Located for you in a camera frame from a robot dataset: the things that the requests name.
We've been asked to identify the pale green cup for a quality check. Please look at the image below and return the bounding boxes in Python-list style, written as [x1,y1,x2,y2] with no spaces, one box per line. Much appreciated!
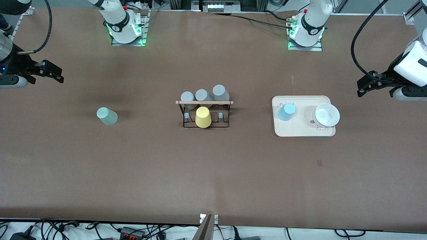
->
[96,107,118,126]

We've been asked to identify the light blue cup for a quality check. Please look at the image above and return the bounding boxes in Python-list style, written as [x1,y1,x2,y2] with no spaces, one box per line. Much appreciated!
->
[277,103,296,122]

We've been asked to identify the white bowl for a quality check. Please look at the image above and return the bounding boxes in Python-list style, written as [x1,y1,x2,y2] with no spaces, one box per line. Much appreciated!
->
[312,103,341,128]

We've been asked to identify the beige rabbit tray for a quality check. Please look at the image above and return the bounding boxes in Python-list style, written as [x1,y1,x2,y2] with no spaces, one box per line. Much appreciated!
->
[272,96,336,137]

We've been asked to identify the grey cup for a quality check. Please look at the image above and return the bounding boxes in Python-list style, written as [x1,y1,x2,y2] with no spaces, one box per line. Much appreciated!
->
[195,89,214,109]
[212,84,230,102]
[180,91,197,110]

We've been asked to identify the yellow cup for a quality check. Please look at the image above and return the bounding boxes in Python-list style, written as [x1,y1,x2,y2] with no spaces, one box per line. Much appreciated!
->
[195,106,212,128]

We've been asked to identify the black power adapter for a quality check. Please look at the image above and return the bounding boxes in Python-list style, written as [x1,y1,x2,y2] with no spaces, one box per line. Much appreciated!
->
[10,232,36,240]

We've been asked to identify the grey device white connectors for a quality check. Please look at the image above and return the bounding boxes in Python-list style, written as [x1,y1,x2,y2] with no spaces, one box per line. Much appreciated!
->
[199,0,241,13]

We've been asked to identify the black terminal block red levers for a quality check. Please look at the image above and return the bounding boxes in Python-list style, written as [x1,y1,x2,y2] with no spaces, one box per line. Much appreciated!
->
[119,226,146,239]

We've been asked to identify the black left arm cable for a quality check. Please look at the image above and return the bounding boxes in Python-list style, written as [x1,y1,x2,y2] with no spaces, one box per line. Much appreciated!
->
[351,0,391,84]

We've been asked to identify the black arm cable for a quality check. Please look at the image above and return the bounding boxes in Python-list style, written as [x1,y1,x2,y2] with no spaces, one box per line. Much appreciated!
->
[351,0,391,84]
[17,0,53,54]

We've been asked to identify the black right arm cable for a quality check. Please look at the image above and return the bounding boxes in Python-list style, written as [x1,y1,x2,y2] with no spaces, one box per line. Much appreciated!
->
[17,0,53,54]

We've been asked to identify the aluminium frame profile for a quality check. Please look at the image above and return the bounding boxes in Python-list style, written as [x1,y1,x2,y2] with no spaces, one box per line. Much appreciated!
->
[403,0,427,25]
[10,7,35,42]

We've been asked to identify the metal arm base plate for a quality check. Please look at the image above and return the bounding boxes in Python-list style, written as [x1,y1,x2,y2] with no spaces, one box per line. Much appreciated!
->
[111,10,149,46]
[288,15,323,51]

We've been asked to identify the black wire cup rack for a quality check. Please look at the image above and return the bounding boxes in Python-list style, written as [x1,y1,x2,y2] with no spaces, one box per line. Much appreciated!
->
[176,100,234,129]

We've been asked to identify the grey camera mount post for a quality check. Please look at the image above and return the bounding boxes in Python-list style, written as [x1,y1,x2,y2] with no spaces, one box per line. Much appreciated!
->
[192,214,219,240]

